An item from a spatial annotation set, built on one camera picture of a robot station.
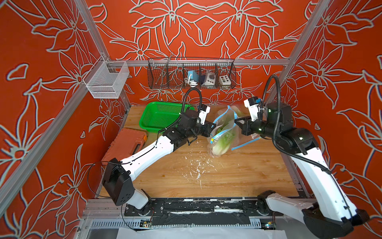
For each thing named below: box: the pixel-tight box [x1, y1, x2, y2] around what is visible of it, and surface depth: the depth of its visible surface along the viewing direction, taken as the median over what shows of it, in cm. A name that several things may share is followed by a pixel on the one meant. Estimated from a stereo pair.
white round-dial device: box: [203, 71, 216, 86], surface depth 93 cm
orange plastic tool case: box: [101, 127, 148, 164], surface depth 96 cm
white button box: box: [219, 74, 232, 90], surface depth 96 cm
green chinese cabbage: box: [211, 126, 233, 156], surface depth 82 cm
